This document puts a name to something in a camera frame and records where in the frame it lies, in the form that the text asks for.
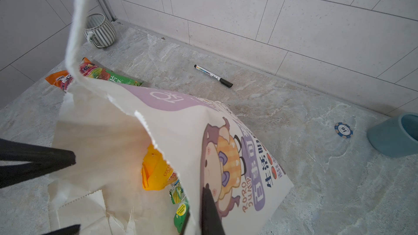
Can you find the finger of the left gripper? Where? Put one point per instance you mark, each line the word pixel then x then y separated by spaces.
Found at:
pixel 70 230
pixel 34 161

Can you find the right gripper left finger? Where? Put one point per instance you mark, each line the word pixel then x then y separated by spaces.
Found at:
pixel 186 223

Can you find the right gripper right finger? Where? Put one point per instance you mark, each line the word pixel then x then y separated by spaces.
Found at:
pixel 210 221

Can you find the green Savoria snack pack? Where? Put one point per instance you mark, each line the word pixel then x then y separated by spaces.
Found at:
pixel 179 198

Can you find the white printed paper bag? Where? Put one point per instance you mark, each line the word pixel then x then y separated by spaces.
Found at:
pixel 109 127

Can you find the pink orange candy bag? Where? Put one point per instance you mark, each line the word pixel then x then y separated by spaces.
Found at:
pixel 62 79

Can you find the green chip snack bag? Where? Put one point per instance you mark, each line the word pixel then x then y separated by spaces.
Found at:
pixel 116 78

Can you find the yellow snack package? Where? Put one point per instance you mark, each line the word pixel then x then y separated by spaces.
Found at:
pixel 156 172

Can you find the black white marker pen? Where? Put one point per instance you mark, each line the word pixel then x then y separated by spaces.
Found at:
pixel 218 78

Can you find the striped ceramic mug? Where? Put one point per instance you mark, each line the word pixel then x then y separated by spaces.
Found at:
pixel 99 31

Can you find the blue white poker chip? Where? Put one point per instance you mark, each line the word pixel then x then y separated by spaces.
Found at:
pixel 343 130

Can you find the teal ceramic cup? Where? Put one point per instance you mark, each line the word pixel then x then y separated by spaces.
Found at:
pixel 397 136

